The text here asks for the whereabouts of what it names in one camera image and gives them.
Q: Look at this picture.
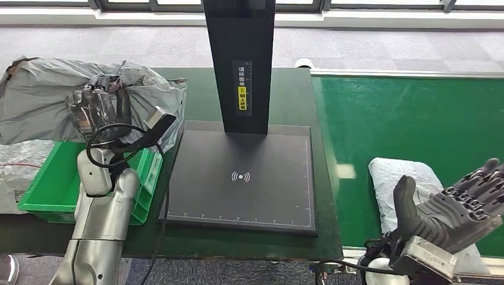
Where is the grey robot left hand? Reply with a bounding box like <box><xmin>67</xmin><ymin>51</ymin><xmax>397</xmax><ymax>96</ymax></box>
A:
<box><xmin>65</xmin><ymin>84</ymin><xmax>133</xmax><ymax>145</ymax></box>

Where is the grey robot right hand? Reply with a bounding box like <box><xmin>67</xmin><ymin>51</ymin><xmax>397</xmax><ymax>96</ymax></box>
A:
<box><xmin>393</xmin><ymin>158</ymin><xmax>504</xmax><ymax>255</ymax></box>

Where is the grey parcel bag red print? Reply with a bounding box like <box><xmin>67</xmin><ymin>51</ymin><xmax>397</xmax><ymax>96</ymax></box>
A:
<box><xmin>0</xmin><ymin>56</ymin><xmax>188</xmax><ymax>152</ymax></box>
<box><xmin>368</xmin><ymin>157</ymin><xmax>491</xmax><ymax>276</ymax></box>

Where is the green conveyor belt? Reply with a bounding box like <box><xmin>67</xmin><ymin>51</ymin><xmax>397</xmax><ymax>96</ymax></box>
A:
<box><xmin>311</xmin><ymin>74</ymin><xmax>504</xmax><ymax>258</ymax></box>

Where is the black inbound scanner machine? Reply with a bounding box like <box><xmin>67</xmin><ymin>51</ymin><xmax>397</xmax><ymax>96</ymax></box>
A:
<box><xmin>159</xmin><ymin>0</ymin><xmax>319</xmax><ymax>237</ymax></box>

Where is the green plastic crate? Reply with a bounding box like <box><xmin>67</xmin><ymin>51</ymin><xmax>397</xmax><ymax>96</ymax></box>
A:
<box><xmin>17</xmin><ymin>140</ymin><xmax>164</xmax><ymax>226</ymax></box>

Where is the white woven sack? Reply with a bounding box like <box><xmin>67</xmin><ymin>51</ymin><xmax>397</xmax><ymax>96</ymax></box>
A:
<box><xmin>0</xmin><ymin>140</ymin><xmax>56</xmax><ymax>215</ymax></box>

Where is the white window sill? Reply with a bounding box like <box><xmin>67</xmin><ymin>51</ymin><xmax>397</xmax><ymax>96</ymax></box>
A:
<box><xmin>0</xmin><ymin>5</ymin><xmax>504</xmax><ymax>30</ymax></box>

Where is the yellow black label sticker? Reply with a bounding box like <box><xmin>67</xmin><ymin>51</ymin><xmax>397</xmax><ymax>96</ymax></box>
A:
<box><xmin>231</xmin><ymin>59</ymin><xmax>253</xmax><ymax>117</ymax></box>

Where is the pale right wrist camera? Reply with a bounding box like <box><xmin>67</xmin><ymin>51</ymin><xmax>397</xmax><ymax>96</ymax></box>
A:
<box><xmin>389</xmin><ymin>236</ymin><xmax>459</xmax><ymax>284</ymax></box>

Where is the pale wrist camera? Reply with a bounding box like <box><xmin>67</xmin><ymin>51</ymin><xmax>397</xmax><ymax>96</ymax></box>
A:
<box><xmin>118</xmin><ymin>105</ymin><xmax>177</xmax><ymax>154</ymax></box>
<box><xmin>389</xmin><ymin>236</ymin><xmax>459</xmax><ymax>284</ymax></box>

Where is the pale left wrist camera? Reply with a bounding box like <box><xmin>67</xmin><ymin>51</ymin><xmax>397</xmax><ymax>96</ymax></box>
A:
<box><xmin>118</xmin><ymin>105</ymin><xmax>177</xmax><ymax>154</ymax></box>

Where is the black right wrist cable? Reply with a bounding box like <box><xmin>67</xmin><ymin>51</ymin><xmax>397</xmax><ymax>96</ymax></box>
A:
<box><xmin>314</xmin><ymin>232</ymin><xmax>398</xmax><ymax>285</ymax></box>

